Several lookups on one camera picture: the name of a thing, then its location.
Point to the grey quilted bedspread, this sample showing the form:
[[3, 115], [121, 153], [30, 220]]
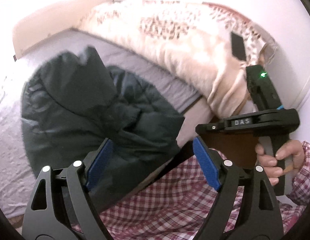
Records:
[[16, 175]]

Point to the person's right hand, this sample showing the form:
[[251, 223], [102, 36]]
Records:
[[292, 148]]

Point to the pink plaid pajama clothing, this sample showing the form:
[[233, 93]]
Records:
[[175, 206]]

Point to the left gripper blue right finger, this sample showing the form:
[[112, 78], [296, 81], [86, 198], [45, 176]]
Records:
[[209, 161]]

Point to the cream bed headboard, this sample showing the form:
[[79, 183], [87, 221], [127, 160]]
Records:
[[48, 21]]

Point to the black tag on blanket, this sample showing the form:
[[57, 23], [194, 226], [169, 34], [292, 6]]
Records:
[[237, 46]]

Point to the dark green puffer jacket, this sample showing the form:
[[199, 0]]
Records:
[[73, 102]]

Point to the beige leaf-print blanket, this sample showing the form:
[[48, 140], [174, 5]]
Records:
[[191, 41]]

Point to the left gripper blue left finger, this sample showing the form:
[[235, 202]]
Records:
[[96, 162]]

